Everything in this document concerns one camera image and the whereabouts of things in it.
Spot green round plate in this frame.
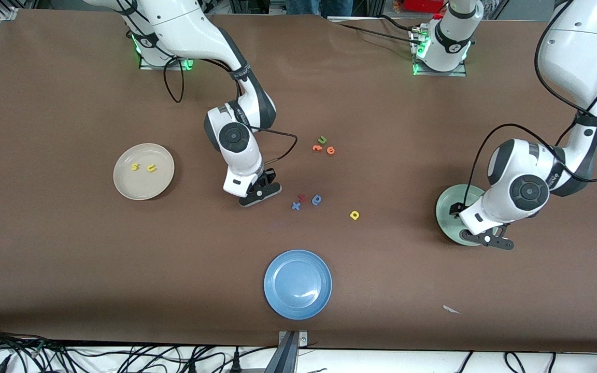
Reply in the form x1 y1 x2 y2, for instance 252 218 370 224
435 184 492 247

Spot blue round plate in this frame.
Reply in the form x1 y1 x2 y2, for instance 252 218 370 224
263 249 333 320

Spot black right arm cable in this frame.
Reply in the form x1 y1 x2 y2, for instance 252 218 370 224
163 57 298 166

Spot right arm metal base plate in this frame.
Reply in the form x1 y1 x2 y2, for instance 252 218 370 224
139 21 196 70

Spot person legs blue jeans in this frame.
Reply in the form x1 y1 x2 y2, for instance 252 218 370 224
286 0 353 16

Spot red box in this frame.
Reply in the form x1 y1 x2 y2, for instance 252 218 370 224
402 0 447 13

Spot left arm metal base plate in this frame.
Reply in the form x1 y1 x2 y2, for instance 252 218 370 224
411 26 467 77

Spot black cable on table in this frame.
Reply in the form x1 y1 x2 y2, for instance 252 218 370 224
330 15 423 45

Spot metal table edge bracket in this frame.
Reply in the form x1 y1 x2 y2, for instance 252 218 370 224
265 331 308 373

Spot beige round plate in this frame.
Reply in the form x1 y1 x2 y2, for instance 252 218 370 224
113 143 175 201

